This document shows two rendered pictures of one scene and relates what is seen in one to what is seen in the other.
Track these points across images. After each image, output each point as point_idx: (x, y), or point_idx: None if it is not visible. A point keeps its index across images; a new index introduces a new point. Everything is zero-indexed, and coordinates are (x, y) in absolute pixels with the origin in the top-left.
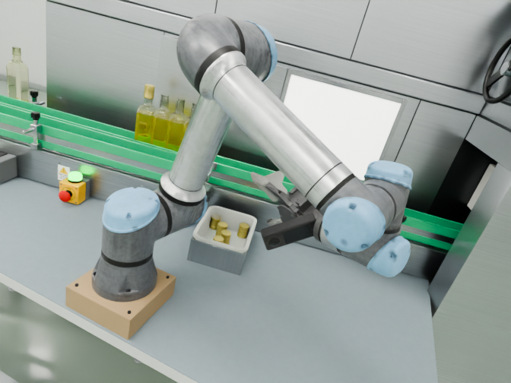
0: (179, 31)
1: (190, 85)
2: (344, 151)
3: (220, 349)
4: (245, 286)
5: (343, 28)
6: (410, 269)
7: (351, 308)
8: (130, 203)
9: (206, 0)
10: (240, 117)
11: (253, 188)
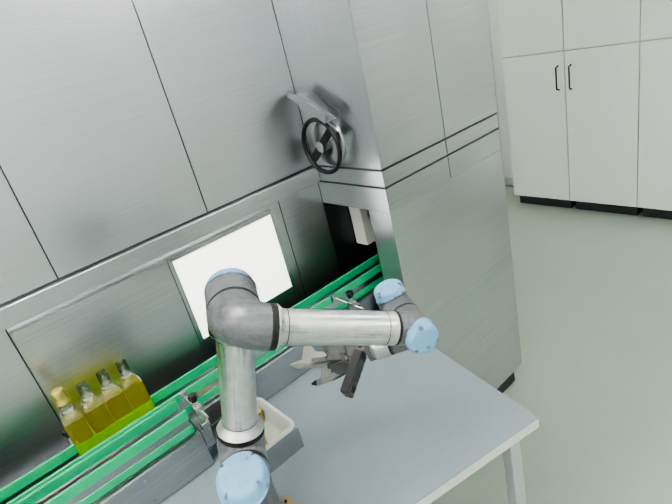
0: (27, 315)
1: (81, 352)
2: (258, 281)
3: (370, 492)
4: (318, 446)
5: (184, 194)
6: None
7: (381, 381)
8: (243, 475)
9: (34, 264)
10: (319, 339)
11: None
